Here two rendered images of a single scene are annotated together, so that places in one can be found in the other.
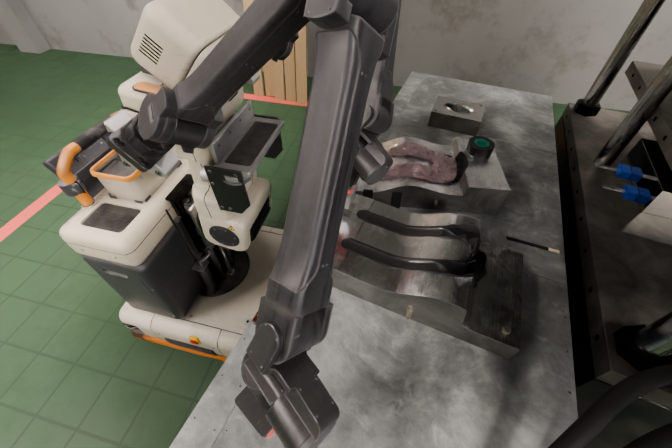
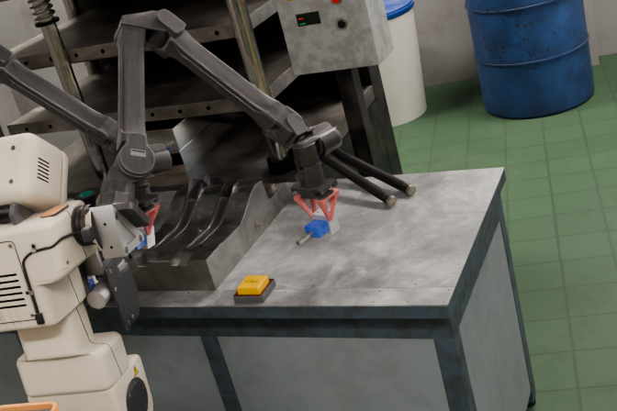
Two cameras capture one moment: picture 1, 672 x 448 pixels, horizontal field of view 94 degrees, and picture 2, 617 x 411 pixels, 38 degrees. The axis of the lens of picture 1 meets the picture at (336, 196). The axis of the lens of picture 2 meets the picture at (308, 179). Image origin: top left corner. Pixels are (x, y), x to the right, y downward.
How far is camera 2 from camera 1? 2.08 m
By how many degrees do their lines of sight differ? 72
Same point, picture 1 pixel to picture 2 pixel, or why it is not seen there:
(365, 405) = (323, 240)
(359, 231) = (179, 244)
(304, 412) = (321, 127)
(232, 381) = (312, 295)
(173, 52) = (54, 161)
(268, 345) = (296, 120)
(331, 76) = (196, 47)
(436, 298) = (252, 189)
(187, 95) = (139, 127)
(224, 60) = (140, 92)
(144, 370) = not seen: outside the picture
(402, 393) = not seen: hidden behind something
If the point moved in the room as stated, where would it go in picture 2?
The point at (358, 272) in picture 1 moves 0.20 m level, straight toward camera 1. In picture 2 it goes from (223, 236) to (296, 222)
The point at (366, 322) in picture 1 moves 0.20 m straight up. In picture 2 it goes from (263, 252) to (242, 186)
